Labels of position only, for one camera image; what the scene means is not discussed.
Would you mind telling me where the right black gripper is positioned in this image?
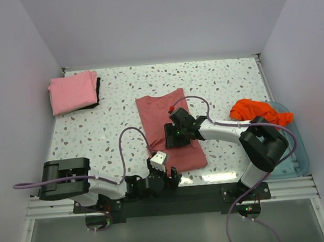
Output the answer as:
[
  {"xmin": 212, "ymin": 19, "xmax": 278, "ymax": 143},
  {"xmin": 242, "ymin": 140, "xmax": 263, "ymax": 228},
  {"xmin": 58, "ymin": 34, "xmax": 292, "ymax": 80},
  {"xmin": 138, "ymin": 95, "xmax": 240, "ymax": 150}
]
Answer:
[{"xmin": 163, "ymin": 121, "xmax": 191, "ymax": 149}]

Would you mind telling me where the folded pink t shirt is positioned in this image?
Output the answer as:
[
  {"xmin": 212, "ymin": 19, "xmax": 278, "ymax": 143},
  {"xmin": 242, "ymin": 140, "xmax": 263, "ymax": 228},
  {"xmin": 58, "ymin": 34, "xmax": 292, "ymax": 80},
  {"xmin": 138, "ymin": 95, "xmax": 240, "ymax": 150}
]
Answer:
[{"xmin": 48, "ymin": 70, "xmax": 98, "ymax": 116}]

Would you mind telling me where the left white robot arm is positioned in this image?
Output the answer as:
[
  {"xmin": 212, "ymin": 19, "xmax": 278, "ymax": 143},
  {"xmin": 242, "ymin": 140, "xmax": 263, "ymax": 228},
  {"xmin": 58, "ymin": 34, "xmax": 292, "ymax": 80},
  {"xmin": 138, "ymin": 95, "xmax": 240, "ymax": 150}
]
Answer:
[{"xmin": 39, "ymin": 151, "xmax": 181, "ymax": 212}]

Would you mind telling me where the orange t shirt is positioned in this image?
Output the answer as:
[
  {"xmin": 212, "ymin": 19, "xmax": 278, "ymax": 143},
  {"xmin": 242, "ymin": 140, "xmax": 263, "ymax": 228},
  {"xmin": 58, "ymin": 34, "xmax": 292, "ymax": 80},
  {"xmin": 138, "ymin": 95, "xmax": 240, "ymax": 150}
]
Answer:
[{"xmin": 229, "ymin": 98, "xmax": 294, "ymax": 127}]

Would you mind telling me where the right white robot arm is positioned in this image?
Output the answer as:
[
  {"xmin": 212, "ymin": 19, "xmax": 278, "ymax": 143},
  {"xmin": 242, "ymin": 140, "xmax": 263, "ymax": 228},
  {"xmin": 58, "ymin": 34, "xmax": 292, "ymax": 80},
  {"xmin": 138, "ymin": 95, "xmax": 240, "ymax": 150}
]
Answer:
[{"xmin": 164, "ymin": 107, "xmax": 289, "ymax": 200}]

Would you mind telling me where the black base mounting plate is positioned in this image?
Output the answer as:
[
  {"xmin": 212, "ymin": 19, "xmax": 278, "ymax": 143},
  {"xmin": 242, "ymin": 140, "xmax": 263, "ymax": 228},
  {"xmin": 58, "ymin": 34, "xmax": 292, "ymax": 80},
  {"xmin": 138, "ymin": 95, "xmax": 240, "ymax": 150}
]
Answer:
[{"xmin": 71, "ymin": 178, "xmax": 273, "ymax": 228}]

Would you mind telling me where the dusty red t shirt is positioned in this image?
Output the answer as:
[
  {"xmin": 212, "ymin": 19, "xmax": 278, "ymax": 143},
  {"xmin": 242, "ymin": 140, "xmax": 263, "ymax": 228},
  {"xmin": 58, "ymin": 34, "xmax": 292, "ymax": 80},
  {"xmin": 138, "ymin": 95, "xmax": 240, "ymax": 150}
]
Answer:
[{"xmin": 134, "ymin": 86, "xmax": 209, "ymax": 177}]

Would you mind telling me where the folded black t shirt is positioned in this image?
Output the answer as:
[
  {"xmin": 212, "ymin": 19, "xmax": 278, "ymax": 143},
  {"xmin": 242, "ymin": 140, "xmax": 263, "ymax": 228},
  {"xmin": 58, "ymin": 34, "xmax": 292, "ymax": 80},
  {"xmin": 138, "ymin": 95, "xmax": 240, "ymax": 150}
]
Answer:
[{"xmin": 78, "ymin": 77, "xmax": 101, "ymax": 110}]

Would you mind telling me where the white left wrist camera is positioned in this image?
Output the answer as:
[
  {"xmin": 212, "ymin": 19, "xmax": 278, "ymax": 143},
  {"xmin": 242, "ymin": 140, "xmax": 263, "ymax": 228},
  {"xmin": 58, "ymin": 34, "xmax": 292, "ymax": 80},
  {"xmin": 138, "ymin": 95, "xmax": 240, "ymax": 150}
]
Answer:
[{"xmin": 150, "ymin": 151, "xmax": 168, "ymax": 172}]

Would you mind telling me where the aluminium frame rail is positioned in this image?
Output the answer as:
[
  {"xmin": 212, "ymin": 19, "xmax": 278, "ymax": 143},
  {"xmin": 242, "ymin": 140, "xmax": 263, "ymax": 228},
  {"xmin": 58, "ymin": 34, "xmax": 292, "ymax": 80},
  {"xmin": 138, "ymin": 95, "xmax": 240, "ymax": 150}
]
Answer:
[{"xmin": 25, "ymin": 177, "xmax": 320, "ymax": 220}]

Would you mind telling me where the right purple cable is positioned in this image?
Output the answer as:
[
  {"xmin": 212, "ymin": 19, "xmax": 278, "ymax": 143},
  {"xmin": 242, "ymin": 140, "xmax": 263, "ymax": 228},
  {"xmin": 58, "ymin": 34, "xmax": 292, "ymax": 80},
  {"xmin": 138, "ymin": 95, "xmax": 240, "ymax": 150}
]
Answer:
[{"xmin": 168, "ymin": 87, "xmax": 306, "ymax": 242}]

